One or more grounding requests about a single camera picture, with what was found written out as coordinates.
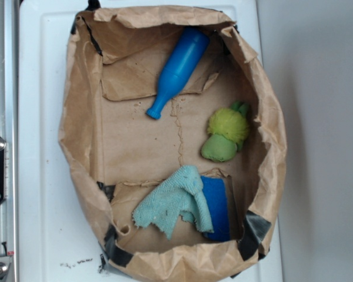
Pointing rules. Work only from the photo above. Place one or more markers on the blue plastic bottle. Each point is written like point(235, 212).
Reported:
point(178, 69)

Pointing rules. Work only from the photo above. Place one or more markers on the light teal towel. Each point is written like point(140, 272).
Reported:
point(180, 195)

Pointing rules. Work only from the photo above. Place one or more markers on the green plush toy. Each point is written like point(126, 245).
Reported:
point(228, 129)

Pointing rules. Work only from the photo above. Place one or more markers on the blue sponge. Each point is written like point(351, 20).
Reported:
point(215, 193)

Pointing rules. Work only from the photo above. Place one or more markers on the brown paper bag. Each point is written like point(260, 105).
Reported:
point(118, 155)

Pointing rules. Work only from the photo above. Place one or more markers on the aluminium frame rail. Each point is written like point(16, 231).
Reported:
point(9, 24)

